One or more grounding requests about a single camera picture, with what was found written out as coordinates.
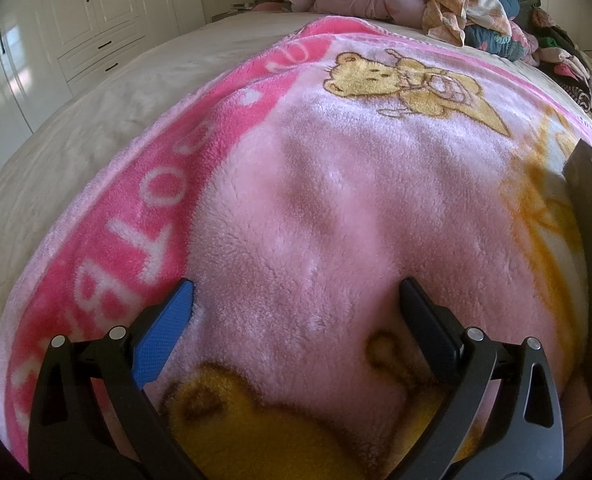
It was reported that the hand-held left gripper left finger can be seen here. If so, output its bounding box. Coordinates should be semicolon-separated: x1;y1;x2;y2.
28;278;201;480

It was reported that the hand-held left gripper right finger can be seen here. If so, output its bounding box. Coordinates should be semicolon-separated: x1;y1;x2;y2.
399;278;564;480

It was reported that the pink bear printed blanket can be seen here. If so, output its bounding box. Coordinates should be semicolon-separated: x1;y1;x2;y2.
0;15;592;480

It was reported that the bed with beige cover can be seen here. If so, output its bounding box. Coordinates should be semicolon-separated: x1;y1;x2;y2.
0;10;592;211

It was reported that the pile of mixed clothes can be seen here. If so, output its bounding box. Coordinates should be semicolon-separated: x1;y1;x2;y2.
530;7;592;137

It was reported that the pink crumpled garment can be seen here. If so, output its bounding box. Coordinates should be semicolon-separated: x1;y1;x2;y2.
510;19;542;67

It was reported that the white wardrobe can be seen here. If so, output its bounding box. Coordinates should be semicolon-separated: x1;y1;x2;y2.
0;0;207;182

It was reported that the cream patterned garment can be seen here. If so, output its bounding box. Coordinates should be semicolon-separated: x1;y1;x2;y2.
408;0;512;47

